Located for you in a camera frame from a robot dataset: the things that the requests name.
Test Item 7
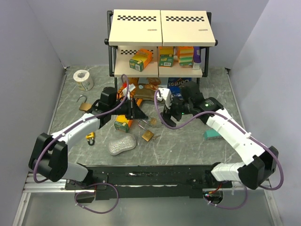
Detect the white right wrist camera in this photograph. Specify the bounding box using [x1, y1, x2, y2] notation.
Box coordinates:
[157, 88, 173, 109]

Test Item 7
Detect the blue Doritos bag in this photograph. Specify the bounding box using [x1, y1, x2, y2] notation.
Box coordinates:
[167, 77, 192, 99]

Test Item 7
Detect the black frame cream shelf rack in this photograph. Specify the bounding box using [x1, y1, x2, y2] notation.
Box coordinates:
[104, 9, 218, 89]

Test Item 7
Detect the small brass padlock with keychain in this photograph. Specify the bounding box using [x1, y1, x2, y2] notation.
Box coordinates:
[149, 118, 157, 126]

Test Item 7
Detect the orange green box on shelf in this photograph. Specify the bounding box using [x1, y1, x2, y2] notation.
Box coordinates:
[129, 48, 153, 72]

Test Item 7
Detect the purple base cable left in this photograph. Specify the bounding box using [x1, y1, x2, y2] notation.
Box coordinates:
[74, 183, 119, 214]

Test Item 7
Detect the purple white bottle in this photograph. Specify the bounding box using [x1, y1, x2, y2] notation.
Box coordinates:
[192, 47, 201, 70]

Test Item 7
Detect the white tape roll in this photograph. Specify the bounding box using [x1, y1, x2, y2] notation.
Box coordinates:
[73, 70, 94, 91]

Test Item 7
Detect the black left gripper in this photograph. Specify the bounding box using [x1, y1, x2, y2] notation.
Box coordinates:
[110, 97, 148, 120]

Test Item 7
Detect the orange green box on table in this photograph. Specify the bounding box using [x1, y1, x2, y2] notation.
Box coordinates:
[114, 115, 133, 133]

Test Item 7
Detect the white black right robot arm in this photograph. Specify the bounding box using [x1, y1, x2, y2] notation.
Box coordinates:
[154, 81, 284, 190]

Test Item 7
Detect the large brass padlock left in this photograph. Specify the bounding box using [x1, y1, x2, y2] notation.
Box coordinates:
[77, 95, 92, 112]

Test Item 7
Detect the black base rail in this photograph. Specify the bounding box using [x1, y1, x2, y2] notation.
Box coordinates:
[65, 165, 232, 200]

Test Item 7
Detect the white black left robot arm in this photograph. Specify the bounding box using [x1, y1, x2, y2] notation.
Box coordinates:
[29, 87, 148, 189]

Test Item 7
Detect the teal rectangular box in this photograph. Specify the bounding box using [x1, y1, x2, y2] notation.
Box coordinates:
[204, 129, 223, 140]

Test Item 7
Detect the green yellow box on shelf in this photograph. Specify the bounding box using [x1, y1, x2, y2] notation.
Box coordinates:
[158, 46, 174, 67]

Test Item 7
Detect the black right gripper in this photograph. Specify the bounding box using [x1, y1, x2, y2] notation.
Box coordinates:
[159, 94, 192, 128]

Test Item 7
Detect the stacked coloured sponges pack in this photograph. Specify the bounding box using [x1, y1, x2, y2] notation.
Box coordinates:
[176, 46, 194, 67]

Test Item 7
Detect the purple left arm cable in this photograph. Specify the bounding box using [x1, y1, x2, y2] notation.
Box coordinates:
[33, 74, 130, 184]

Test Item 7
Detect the brown chip bag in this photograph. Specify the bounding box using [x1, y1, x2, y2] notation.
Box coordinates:
[134, 77, 162, 100]

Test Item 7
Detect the brass padlock long shackle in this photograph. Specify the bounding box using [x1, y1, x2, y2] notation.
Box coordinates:
[137, 120, 154, 142]

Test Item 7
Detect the orange Reese's bag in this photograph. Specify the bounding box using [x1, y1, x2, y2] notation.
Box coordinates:
[117, 78, 139, 100]

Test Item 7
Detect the yellow black padlock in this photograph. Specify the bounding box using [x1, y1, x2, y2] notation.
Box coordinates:
[86, 132, 95, 146]

